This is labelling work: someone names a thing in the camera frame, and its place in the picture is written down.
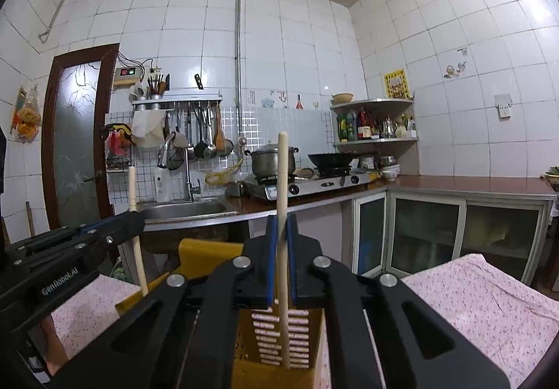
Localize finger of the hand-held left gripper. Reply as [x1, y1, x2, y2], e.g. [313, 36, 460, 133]
[9, 216, 128, 258]
[0, 210, 147, 299]

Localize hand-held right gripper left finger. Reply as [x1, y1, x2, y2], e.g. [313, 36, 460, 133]
[49, 214, 280, 389]

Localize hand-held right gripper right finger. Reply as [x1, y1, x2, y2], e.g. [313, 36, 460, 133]
[286, 212, 513, 389]

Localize cream chopstick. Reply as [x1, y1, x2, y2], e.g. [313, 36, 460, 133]
[278, 131, 292, 371]
[128, 166, 150, 298]

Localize yellow slotted utensil holder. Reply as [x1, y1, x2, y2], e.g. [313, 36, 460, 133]
[114, 238, 326, 389]

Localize person's left forearm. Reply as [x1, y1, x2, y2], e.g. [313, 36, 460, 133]
[42, 312, 70, 368]

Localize stainless steel sink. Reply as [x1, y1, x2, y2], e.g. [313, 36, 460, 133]
[139, 199, 239, 224]

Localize steel gas stove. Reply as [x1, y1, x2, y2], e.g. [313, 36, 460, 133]
[245, 168, 380, 201]

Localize chrome faucet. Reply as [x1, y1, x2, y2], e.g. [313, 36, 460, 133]
[157, 133, 202, 203]

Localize steel cooking pot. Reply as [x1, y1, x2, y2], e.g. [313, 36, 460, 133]
[245, 143, 300, 180]

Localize white plastic bag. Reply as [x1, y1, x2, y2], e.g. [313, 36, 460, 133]
[131, 109, 167, 149]

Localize brown frosted glass door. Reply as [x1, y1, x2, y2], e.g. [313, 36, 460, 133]
[41, 43, 121, 237]

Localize black wok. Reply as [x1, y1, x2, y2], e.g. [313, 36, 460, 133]
[308, 151, 355, 169]

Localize black ladle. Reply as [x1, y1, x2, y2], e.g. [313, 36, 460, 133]
[194, 106, 208, 159]

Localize steel ladle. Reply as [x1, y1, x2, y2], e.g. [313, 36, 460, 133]
[204, 106, 218, 159]

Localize hanging orange bags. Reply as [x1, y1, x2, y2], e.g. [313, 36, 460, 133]
[11, 85, 42, 141]

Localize wooden spatula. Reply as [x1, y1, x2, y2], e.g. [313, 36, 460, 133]
[214, 106, 228, 154]

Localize stack of white bowls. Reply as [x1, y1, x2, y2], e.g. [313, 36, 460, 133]
[381, 155, 401, 180]

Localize glass door kitchen cabinet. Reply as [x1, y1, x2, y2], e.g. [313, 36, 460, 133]
[351, 190, 557, 285]

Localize row of condiment bottles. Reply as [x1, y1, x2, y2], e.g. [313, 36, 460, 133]
[336, 107, 380, 142]

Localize beige controller box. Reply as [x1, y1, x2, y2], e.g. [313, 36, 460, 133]
[114, 66, 145, 88]

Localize white corner shelf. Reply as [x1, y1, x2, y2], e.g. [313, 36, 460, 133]
[329, 98, 420, 149]

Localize pink floral tablecloth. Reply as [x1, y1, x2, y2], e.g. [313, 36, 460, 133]
[44, 253, 559, 389]

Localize wire wall basket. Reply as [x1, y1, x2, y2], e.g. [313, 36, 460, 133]
[101, 123, 134, 171]

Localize wire mesh strainer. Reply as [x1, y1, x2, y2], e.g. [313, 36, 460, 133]
[166, 133, 186, 169]

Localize yellow hose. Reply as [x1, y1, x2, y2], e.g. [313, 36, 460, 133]
[205, 149, 245, 186]

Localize steel wall utensil rack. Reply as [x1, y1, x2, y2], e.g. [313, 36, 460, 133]
[131, 88, 223, 112]

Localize yellow wall poster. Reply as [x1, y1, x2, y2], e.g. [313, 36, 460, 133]
[383, 69, 411, 100]

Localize grey wall pipe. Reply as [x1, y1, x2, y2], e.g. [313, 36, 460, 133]
[38, 0, 244, 145]

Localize white wall outlet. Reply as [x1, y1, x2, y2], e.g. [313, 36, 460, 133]
[494, 93, 513, 120]

